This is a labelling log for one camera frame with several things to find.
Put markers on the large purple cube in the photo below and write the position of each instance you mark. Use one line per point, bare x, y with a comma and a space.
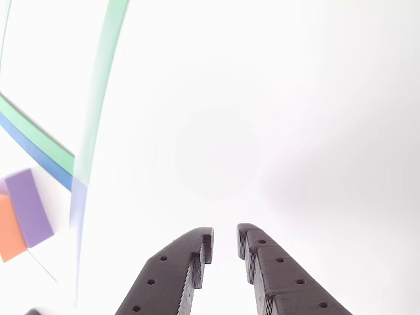
29, 206

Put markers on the orange cube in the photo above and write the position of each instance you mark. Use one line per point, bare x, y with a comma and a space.
10, 226

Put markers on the blue tape square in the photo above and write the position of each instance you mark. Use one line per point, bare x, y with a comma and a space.
39, 154

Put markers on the green tape square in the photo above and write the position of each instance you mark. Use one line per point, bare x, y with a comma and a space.
98, 82

